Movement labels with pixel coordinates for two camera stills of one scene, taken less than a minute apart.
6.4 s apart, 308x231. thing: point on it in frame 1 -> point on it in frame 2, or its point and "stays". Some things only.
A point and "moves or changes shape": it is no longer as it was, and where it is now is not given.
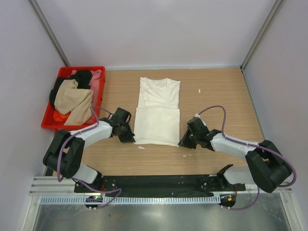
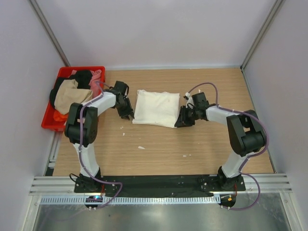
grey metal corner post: (47, 28) stays
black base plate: (165, 186) stays
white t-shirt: (157, 115) moves or changes shape
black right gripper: (185, 142) -> (183, 120)
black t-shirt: (83, 78) stays
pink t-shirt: (94, 84) stays
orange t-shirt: (59, 117) stays
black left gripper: (129, 137) -> (129, 111)
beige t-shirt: (77, 103) stays
